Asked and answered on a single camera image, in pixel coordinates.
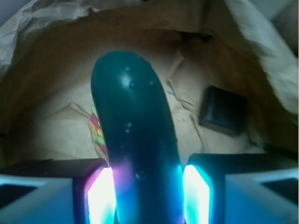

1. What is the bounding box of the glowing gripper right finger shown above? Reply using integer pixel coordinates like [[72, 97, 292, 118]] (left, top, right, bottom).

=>
[[183, 154, 299, 224]]

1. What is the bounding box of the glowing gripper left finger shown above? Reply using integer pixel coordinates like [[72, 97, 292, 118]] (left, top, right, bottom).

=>
[[0, 159, 116, 224]]

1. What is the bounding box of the dark green plastic pickle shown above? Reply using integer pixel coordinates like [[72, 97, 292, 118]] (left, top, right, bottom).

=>
[[91, 51, 185, 224]]

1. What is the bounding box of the black square block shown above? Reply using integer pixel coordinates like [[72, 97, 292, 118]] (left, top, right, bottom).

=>
[[198, 86, 248, 136]]

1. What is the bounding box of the brown paper bag bin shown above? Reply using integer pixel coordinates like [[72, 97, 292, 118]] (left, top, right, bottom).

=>
[[0, 0, 299, 167]]

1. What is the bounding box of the multicolour twisted rope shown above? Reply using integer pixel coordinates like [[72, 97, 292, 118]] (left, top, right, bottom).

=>
[[90, 102, 109, 161]]

